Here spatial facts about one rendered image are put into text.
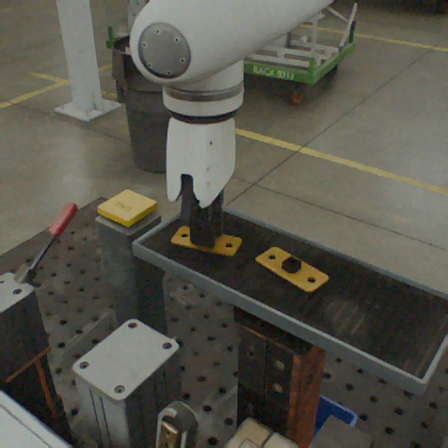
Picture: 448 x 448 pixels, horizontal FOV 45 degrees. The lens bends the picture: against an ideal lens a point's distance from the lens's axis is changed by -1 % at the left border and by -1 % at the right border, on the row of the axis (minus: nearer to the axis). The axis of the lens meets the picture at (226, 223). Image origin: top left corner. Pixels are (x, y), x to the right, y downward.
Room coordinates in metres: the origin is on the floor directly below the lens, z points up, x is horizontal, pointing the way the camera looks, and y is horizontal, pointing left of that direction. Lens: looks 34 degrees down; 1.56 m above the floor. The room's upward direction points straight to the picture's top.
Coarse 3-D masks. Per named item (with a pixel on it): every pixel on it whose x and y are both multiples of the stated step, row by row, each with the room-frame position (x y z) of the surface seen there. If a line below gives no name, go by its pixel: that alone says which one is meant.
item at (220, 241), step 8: (176, 232) 0.56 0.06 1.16; (184, 232) 0.56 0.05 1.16; (176, 240) 0.55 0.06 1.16; (184, 240) 0.55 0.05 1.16; (216, 240) 0.55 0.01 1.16; (224, 240) 0.55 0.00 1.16; (232, 240) 0.55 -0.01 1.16; (240, 240) 0.55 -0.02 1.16; (192, 248) 0.53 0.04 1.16; (200, 248) 0.53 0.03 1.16; (208, 248) 0.53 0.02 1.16; (216, 248) 0.53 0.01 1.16; (224, 248) 0.53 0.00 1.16; (232, 248) 0.53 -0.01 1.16
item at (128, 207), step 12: (132, 192) 0.67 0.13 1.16; (108, 204) 0.64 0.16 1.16; (120, 204) 0.64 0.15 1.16; (132, 204) 0.64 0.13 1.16; (144, 204) 0.64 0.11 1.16; (156, 204) 0.64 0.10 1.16; (108, 216) 0.62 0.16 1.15; (120, 216) 0.61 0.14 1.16; (132, 216) 0.61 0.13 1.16; (144, 216) 0.62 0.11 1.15
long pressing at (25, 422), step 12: (0, 396) 0.43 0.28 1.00; (0, 408) 0.42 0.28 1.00; (12, 408) 0.42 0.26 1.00; (24, 408) 0.42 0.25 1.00; (0, 420) 0.40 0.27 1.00; (12, 420) 0.40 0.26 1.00; (24, 420) 0.40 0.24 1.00; (36, 420) 0.40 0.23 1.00; (0, 432) 0.39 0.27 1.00; (12, 432) 0.39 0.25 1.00; (24, 432) 0.39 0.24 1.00; (36, 432) 0.38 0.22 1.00; (48, 432) 0.38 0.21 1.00; (0, 444) 0.37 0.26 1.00; (12, 444) 0.37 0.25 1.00; (24, 444) 0.37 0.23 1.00; (36, 444) 0.37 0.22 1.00; (48, 444) 0.37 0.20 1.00; (60, 444) 0.37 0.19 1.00
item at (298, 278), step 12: (264, 252) 0.52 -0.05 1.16; (276, 252) 0.52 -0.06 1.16; (264, 264) 0.50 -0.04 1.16; (276, 264) 0.50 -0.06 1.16; (288, 264) 0.49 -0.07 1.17; (300, 264) 0.49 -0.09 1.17; (288, 276) 0.48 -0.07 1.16; (300, 276) 0.48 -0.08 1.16; (312, 276) 0.48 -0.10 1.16; (324, 276) 0.48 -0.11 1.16; (300, 288) 0.46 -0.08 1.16; (312, 288) 0.46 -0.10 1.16
